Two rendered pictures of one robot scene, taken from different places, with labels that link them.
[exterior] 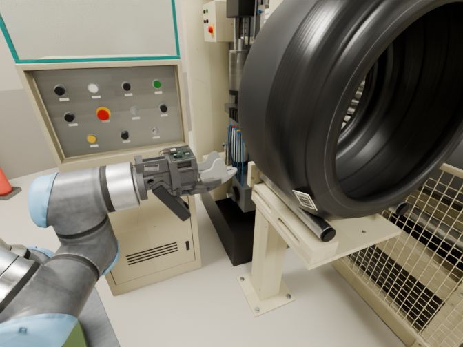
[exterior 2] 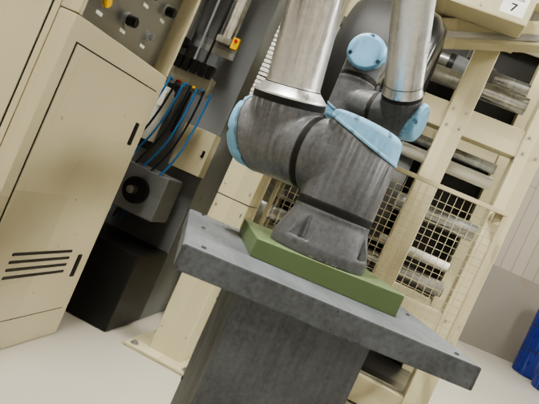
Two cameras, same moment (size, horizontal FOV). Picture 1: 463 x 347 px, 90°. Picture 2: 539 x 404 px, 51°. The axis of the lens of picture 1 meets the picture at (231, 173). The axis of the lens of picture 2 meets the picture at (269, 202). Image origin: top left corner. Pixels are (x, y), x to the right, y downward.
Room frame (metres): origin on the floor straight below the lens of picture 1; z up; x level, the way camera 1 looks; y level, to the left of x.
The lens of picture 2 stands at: (-0.35, 1.48, 0.73)
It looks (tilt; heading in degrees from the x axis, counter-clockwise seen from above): 2 degrees down; 303
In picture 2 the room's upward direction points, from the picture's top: 24 degrees clockwise
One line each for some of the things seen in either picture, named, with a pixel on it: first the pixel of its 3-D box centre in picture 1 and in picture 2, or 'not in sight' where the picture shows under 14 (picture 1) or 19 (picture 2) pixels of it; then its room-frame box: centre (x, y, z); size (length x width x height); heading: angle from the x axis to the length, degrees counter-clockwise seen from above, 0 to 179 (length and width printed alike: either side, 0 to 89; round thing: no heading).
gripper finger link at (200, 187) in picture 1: (200, 184); not in sight; (0.41, 0.07, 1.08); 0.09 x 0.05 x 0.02; 112
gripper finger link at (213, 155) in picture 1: (215, 163); not in sight; (0.47, 0.04, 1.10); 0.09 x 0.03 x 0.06; 112
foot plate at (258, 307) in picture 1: (264, 287); (170, 350); (0.89, -0.20, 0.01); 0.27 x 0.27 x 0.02; 22
